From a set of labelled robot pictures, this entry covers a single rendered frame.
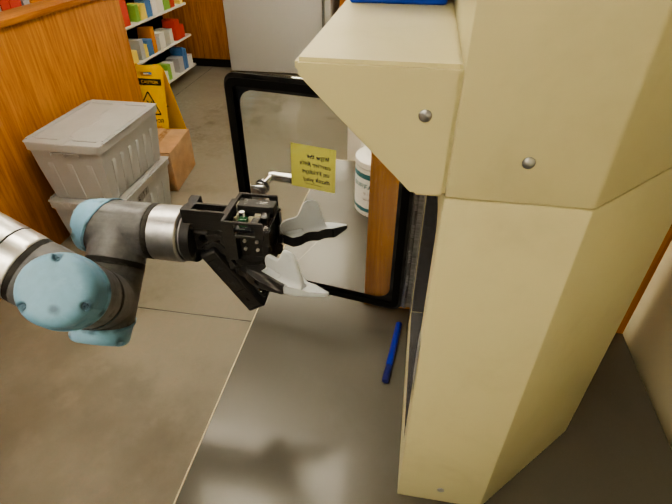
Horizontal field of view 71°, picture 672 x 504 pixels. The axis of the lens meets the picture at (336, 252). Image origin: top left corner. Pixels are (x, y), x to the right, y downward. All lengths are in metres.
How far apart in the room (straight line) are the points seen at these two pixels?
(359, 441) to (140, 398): 1.45
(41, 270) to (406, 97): 0.37
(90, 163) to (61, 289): 2.12
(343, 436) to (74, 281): 0.45
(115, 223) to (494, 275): 0.47
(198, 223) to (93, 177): 2.07
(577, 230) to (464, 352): 0.16
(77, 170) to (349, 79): 2.41
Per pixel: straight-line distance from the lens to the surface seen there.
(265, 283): 0.58
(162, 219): 0.64
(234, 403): 0.82
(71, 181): 2.77
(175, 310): 2.42
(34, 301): 0.53
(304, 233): 0.65
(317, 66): 0.35
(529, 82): 0.35
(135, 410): 2.09
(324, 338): 0.90
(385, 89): 0.35
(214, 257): 0.63
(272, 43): 5.59
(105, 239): 0.67
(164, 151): 3.30
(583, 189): 0.39
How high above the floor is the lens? 1.60
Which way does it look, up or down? 37 degrees down
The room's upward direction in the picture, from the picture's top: straight up
